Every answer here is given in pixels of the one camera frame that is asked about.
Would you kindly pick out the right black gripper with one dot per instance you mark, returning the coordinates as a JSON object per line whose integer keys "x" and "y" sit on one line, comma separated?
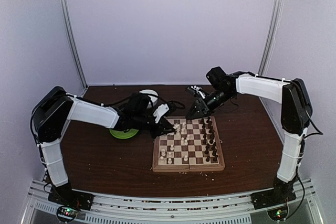
{"x": 202, "y": 107}

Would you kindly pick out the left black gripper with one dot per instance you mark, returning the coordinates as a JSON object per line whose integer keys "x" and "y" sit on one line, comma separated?
{"x": 163, "y": 125}

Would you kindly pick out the wooden chess board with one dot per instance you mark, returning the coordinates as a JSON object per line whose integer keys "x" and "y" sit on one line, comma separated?
{"x": 198, "y": 139}

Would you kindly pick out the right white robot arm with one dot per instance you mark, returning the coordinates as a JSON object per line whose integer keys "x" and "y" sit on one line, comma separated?
{"x": 296, "y": 112}

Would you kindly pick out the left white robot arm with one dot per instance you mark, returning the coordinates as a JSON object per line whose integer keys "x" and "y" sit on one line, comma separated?
{"x": 58, "y": 110}

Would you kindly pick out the white ceramic bowl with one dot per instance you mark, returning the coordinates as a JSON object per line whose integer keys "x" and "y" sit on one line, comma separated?
{"x": 153, "y": 95}

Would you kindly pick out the green plastic plate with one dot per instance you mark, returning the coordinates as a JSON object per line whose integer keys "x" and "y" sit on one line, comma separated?
{"x": 123, "y": 135}

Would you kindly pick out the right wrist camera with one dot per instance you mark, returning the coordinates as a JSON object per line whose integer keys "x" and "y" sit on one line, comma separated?
{"x": 216, "y": 77}

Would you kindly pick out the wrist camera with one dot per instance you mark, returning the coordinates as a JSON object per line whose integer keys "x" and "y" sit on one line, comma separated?
{"x": 216, "y": 77}
{"x": 137, "y": 104}

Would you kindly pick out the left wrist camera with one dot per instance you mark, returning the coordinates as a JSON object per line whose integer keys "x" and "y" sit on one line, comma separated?
{"x": 137, "y": 104}

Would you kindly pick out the right aluminium frame post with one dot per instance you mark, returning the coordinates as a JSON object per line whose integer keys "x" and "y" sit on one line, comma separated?
{"x": 271, "y": 36}

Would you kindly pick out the aluminium frame post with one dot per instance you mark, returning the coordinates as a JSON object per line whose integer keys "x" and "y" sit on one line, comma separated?
{"x": 72, "y": 43}
{"x": 271, "y": 36}

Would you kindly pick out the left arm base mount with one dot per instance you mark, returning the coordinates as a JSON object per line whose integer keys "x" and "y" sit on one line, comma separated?
{"x": 79, "y": 200}

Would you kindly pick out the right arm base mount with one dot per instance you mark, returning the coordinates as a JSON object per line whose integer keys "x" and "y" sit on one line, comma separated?
{"x": 268, "y": 198}

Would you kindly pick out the aluminium front rail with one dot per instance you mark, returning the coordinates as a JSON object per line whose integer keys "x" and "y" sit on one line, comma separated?
{"x": 230, "y": 208}

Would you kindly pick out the left aluminium frame post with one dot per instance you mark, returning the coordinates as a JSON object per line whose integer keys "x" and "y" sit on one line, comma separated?
{"x": 72, "y": 43}

